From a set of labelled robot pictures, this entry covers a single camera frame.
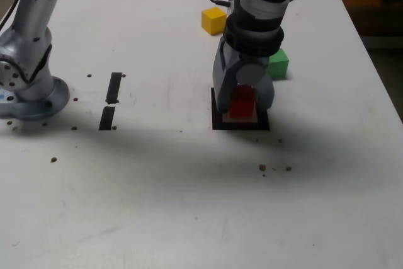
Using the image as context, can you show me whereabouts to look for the red cube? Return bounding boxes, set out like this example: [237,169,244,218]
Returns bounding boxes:
[229,84,256,119]

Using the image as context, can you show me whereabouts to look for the dark brown background furniture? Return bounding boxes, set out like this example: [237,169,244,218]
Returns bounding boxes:
[326,0,403,50]

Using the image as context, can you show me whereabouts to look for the small grey wrist camera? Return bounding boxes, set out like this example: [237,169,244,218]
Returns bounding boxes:
[227,0,242,15]

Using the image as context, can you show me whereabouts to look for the yellow cube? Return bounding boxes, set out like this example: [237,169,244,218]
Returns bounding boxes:
[201,6,227,35]

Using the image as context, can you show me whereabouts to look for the black tape square outline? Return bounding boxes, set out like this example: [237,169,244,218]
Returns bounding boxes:
[210,87,271,131]

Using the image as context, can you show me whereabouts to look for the black tape strip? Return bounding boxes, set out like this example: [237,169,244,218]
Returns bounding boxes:
[98,72,123,131]

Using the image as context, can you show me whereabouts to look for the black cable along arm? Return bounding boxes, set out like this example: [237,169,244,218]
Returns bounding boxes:
[0,0,31,32]

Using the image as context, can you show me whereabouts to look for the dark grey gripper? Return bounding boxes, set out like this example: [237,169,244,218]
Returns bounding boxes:
[212,40,275,114]

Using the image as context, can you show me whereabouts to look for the green cube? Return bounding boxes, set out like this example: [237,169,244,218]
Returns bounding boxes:
[268,47,290,79]

